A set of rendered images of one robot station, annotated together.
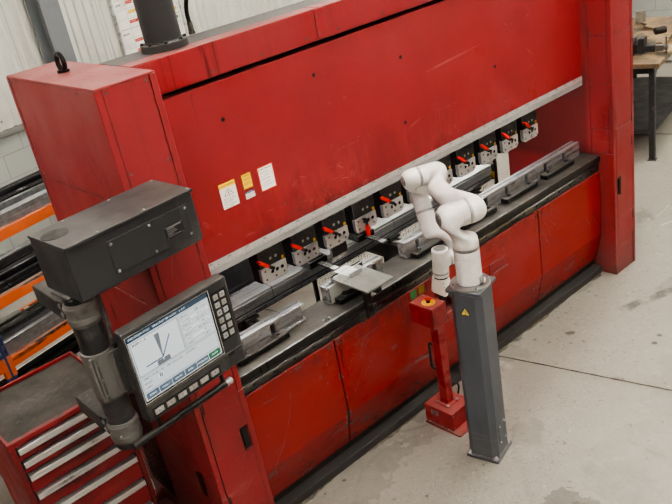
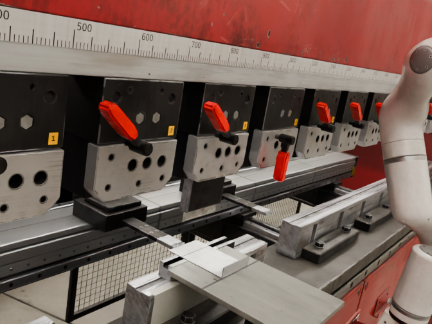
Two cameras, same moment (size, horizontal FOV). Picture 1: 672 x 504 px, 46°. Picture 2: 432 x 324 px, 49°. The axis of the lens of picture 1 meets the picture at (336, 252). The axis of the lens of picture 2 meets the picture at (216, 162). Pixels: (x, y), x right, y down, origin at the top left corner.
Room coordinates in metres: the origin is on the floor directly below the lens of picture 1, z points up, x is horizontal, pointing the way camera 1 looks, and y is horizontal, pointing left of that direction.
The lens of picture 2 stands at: (2.78, 0.23, 1.40)
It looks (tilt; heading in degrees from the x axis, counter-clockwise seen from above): 14 degrees down; 342
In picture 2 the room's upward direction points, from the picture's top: 10 degrees clockwise
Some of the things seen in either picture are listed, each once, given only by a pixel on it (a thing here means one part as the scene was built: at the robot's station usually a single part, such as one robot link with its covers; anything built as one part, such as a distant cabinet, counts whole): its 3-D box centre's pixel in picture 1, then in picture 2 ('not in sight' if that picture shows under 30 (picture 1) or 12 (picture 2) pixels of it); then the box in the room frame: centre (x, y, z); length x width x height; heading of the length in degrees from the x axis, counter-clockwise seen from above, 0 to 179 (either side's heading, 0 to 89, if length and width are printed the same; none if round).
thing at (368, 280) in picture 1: (362, 278); (255, 288); (3.47, -0.10, 1.00); 0.26 x 0.18 x 0.01; 37
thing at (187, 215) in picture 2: (338, 249); (202, 193); (3.59, -0.01, 1.12); 0.10 x 0.02 x 0.10; 127
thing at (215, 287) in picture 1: (178, 343); not in sight; (2.44, 0.61, 1.42); 0.45 x 0.12 x 0.36; 132
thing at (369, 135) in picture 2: (437, 171); (364, 116); (4.06, -0.63, 1.25); 0.15 x 0.09 x 0.17; 127
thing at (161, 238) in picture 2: (321, 262); (134, 219); (3.72, 0.09, 1.01); 0.26 x 0.12 x 0.05; 37
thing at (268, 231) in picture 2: (378, 241); (211, 217); (4.26, -0.26, 0.81); 0.64 x 0.08 x 0.14; 37
